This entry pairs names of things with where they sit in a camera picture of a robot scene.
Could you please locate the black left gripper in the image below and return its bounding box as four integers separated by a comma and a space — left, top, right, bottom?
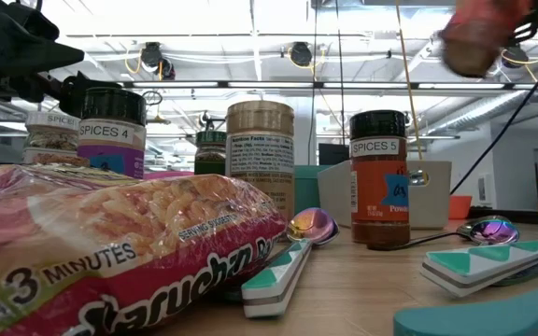
0, 0, 123, 117

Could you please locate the brown orange snack bag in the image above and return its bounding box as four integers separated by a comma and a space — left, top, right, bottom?
438, 0, 534, 79

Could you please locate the white lid spice jar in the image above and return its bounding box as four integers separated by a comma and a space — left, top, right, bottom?
21, 110, 81, 165

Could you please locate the purple label spice jar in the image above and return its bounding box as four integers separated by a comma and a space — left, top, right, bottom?
76, 86, 148, 180

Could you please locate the green lid spice jar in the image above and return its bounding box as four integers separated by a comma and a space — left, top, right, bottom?
193, 130, 228, 176

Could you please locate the pink Maruchan ramen packet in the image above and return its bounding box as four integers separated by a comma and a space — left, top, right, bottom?
0, 152, 289, 336

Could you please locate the orange spice jar black lid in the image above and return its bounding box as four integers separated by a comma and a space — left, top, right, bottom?
348, 109, 412, 249

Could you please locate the gold lid spice jar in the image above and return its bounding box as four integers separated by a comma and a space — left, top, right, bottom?
224, 100, 296, 223

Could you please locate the white plastic bin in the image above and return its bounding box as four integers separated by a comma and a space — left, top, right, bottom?
317, 160, 453, 231

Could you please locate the black ceiling fixture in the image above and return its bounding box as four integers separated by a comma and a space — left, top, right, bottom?
289, 40, 316, 68
139, 40, 177, 81
197, 110, 215, 131
501, 45, 531, 70

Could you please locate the pink plastic bin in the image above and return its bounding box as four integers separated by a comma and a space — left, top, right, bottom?
142, 170, 195, 181

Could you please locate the orange plastic bowl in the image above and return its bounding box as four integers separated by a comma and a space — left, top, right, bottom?
448, 194, 474, 221

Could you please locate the thin black vertical pole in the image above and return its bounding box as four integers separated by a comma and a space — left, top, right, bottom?
333, 0, 347, 146

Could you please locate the small iridescent metal spoon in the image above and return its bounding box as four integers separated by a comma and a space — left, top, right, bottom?
468, 218, 521, 246

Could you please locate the iridescent spoon at right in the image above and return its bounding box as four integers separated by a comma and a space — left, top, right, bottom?
366, 215, 513, 252

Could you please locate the black monitor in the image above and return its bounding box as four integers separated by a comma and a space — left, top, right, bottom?
318, 142, 351, 166

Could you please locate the teal white patterned utensil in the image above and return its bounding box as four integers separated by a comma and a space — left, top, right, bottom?
419, 235, 538, 299
241, 237, 315, 319

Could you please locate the teal plastic bin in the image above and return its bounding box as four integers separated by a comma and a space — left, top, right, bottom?
293, 164, 333, 217

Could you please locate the teal plastic spatula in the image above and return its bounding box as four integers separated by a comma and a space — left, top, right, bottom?
392, 273, 538, 336

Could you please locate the silver air duct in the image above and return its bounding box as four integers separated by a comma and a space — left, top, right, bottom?
425, 88, 538, 137

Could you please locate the black hanging cable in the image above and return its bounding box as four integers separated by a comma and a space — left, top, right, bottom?
449, 46, 538, 196

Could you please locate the black wire loop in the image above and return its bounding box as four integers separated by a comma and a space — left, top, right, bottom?
141, 90, 163, 107

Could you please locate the yellow hanging cable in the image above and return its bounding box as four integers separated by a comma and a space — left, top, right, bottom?
393, 0, 432, 188

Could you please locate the thin black vertical cable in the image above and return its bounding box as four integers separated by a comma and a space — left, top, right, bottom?
306, 0, 319, 165

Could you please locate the horizontal metal frame bar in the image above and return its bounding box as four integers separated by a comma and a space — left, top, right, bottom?
123, 79, 538, 91

